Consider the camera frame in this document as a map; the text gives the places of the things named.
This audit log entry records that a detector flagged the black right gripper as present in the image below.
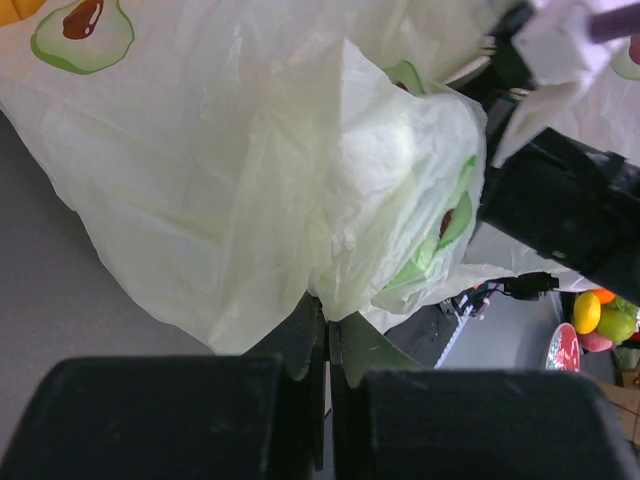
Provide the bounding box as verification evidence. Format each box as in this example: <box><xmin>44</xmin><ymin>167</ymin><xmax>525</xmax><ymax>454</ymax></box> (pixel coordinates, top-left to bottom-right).
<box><xmin>472</xmin><ymin>1</ymin><xmax>639</xmax><ymax>300</ymax></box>

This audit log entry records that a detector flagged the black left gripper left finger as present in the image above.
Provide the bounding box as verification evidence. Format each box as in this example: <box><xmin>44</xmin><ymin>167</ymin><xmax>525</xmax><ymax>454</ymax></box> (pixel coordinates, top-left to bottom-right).
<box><xmin>1</xmin><ymin>295</ymin><xmax>326</xmax><ymax>479</ymax></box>

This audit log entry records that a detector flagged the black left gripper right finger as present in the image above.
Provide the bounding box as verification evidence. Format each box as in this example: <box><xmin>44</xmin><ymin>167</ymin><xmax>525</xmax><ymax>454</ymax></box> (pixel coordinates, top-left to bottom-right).
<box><xmin>327</xmin><ymin>314</ymin><xmax>635</xmax><ymax>479</ymax></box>

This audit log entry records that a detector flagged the green avocado print plastic bag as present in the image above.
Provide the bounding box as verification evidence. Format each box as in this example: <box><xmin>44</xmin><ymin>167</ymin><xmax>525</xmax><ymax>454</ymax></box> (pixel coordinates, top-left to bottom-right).
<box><xmin>0</xmin><ymin>0</ymin><xmax>640</xmax><ymax>356</ymax></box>

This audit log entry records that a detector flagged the background fruit pile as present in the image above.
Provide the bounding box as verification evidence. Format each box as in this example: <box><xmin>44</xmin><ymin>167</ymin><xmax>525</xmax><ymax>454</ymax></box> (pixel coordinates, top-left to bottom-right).
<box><xmin>571</xmin><ymin>289</ymin><xmax>639</xmax><ymax>353</ymax></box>

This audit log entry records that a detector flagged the red patterned background plate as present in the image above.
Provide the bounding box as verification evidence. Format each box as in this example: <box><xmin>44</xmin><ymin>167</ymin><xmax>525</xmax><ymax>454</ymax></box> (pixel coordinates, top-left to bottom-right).
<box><xmin>544</xmin><ymin>323</ymin><xmax>582</xmax><ymax>372</ymax></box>

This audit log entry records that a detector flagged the orange folded cloth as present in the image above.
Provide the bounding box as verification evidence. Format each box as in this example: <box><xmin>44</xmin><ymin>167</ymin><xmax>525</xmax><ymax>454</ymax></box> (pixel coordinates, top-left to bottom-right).
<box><xmin>0</xmin><ymin>0</ymin><xmax>45</xmax><ymax>27</ymax></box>

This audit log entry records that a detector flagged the white slotted cable duct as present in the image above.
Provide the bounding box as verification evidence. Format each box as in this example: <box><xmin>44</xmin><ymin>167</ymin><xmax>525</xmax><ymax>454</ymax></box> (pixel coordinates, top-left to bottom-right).
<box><xmin>434</xmin><ymin>292</ymin><xmax>487</xmax><ymax>369</ymax></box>

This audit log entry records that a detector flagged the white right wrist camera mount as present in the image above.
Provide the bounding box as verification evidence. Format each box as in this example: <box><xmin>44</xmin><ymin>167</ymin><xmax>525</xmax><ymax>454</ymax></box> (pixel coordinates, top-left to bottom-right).
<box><xmin>492</xmin><ymin>0</ymin><xmax>640</xmax><ymax>169</ymax></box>

